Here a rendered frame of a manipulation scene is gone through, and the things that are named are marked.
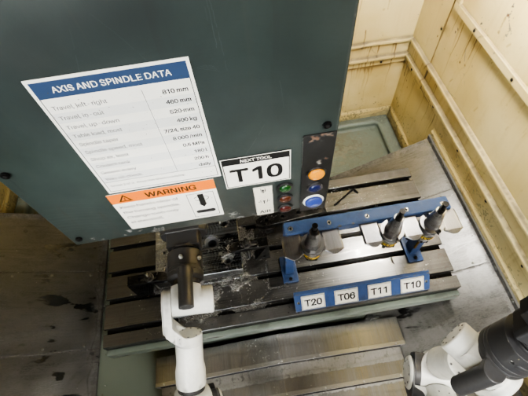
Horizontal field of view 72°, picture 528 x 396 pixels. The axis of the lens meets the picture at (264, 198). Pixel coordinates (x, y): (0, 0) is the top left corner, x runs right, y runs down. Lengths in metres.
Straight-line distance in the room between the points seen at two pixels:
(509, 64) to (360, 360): 1.05
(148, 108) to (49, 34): 0.11
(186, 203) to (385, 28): 1.38
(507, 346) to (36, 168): 0.72
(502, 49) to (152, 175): 1.12
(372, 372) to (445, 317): 0.33
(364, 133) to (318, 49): 1.71
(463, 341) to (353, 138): 1.46
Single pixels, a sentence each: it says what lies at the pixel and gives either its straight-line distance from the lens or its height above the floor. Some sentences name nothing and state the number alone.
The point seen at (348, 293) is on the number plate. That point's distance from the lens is 1.25.
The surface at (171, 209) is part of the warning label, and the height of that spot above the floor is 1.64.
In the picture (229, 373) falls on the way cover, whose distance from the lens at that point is 1.40.
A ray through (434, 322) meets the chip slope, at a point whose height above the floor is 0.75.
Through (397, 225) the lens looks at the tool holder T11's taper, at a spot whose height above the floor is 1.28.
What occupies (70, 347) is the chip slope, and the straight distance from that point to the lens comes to 1.70.
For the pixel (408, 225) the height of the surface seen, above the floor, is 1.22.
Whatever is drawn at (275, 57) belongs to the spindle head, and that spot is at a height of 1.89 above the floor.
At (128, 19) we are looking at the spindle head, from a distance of 0.37.
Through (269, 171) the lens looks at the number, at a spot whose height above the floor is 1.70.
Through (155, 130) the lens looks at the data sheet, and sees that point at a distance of 0.45.
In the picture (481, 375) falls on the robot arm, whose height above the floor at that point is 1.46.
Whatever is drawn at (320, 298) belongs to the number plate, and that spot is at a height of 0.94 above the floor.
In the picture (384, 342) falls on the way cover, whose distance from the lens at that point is 1.46.
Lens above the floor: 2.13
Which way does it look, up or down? 58 degrees down
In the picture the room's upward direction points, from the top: 6 degrees counter-clockwise
